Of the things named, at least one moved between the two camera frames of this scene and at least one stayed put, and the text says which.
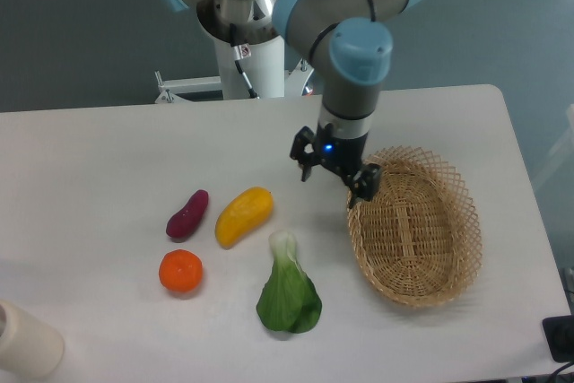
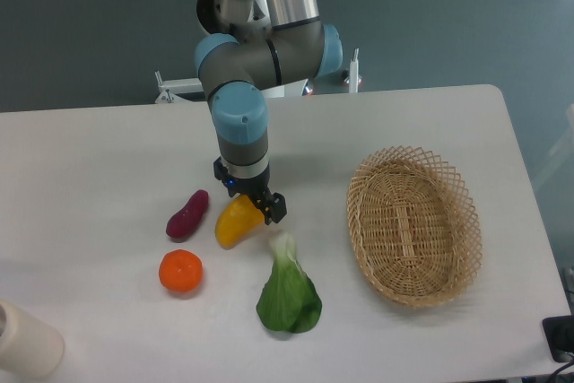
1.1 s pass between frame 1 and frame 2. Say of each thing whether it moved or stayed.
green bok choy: stayed
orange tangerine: stayed
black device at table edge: stayed
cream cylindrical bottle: stayed
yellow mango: stayed
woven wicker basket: stayed
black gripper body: moved
